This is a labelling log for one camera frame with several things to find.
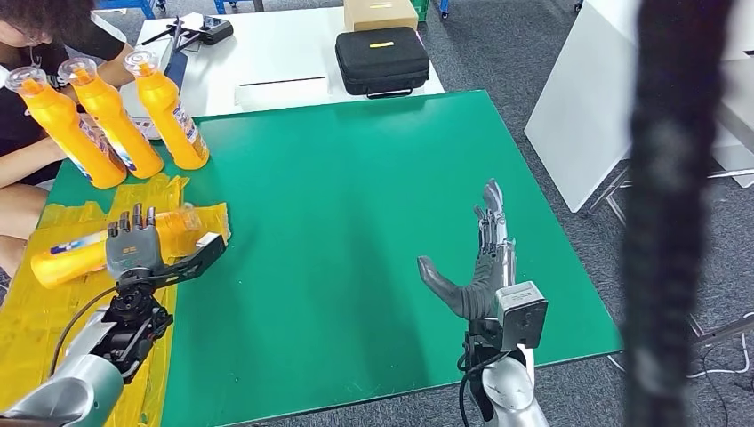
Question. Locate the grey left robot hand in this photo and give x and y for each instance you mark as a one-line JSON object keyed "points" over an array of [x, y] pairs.
{"points": [[134, 247]]}

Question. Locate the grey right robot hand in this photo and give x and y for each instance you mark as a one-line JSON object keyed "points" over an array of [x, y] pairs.
{"points": [[480, 277]]}

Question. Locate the orange detergent bottle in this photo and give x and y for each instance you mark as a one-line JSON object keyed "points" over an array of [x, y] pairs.
{"points": [[115, 129], [70, 138], [70, 259], [171, 129]]}

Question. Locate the person's right forearm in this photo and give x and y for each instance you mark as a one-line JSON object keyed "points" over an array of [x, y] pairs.
{"points": [[23, 165]]}

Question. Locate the person's left forearm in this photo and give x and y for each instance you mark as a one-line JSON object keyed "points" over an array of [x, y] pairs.
{"points": [[121, 73]]}

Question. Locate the yellow taped plastic sheet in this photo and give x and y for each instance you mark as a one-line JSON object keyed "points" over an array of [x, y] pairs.
{"points": [[35, 330]]}

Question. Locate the green table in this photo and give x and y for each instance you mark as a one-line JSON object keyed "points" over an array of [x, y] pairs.
{"points": [[353, 177]]}

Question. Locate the person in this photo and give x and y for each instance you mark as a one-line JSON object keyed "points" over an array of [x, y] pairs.
{"points": [[17, 124]]}

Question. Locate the white partition panel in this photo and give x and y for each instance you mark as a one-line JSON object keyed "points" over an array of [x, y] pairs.
{"points": [[577, 118]]}

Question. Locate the dark blue tablet cover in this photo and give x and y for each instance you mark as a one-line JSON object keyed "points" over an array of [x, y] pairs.
{"points": [[175, 65]]}

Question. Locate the thin black rod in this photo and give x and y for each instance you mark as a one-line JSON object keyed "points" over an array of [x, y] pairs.
{"points": [[283, 81]]}

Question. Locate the black remote controller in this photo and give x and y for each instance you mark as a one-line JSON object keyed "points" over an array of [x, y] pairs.
{"points": [[215, 30]]}

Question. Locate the white table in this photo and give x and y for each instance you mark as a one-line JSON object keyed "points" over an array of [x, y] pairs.
{"points": [[265, 53]]}

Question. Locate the black zippered carrying case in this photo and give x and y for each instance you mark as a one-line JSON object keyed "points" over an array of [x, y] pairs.
{"points": [[381, 61]]}

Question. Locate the green plastic crate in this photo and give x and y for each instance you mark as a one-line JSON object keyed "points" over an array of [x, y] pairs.
{"points": [[420, 7]]}

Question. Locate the brown cardboard box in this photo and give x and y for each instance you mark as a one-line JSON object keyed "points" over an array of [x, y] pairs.
{"points": [[380, 13]]}

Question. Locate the stainless steel table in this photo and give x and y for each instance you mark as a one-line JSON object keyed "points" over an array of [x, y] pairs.
{"points": [[739, 106]]}

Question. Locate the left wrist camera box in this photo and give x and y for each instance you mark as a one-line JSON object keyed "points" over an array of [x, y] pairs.
{"points": [[203, 253]]}

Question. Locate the blue metal frame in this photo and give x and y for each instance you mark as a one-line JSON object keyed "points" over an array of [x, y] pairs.
{"points": [[222, 4], [126, 4]]}

